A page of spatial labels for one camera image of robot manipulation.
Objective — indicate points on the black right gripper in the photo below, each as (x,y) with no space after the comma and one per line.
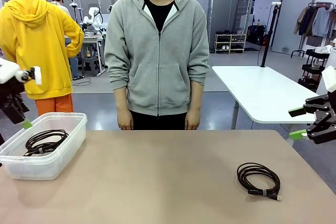
(325,119)

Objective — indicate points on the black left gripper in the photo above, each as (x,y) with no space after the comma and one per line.
(10,95)

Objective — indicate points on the person's right forearm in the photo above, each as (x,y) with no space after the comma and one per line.
(120,99)

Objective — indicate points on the person's left forearm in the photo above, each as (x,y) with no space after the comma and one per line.
(197,95)

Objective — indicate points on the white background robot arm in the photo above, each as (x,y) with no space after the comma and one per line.
(93,12)

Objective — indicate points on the person's left hand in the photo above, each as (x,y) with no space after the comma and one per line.
(193,119)

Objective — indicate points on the person's right hand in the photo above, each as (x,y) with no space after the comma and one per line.
(125,119)

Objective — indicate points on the orange shorts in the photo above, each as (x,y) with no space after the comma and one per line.
(55,104)

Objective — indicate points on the white table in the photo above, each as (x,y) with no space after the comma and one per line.
(262,90)

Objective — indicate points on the clear plastic storage container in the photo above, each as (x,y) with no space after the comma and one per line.
(71,134)

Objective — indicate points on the black utility cart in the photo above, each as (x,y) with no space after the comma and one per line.
(319,56)

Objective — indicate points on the white rounded machine housing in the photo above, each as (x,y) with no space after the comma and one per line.
(333,58)

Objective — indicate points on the brown cardboard box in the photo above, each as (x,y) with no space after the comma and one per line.
(315,41)

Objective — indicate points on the grey step stool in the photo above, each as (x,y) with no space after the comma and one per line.
(90,66)

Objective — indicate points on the black pole stand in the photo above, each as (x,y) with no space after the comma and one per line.
(270,33)

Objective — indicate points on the black backpack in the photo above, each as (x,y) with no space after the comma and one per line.
(256,35)

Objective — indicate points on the beige hanging jacket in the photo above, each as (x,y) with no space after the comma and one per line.
(299,22)

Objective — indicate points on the dark hanging jacket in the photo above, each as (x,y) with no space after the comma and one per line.
(307,22)

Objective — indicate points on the light blue hanging shirt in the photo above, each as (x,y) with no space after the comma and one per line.
(321,22)

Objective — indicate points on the wooden shoe rack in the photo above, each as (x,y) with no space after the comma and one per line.
(231,41)

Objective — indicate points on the background workbench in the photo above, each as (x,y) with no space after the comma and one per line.
(92,41)

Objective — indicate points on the black clothes rack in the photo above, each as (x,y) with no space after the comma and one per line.
(319,4)

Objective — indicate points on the person in grey hoodie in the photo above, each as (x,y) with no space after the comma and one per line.
(157,64)

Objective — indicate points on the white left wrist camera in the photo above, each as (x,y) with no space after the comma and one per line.
(38,75)

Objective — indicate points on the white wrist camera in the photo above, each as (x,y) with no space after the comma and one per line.
(330,79)
(38,75)

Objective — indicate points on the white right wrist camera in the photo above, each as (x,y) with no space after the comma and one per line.
(330,79)

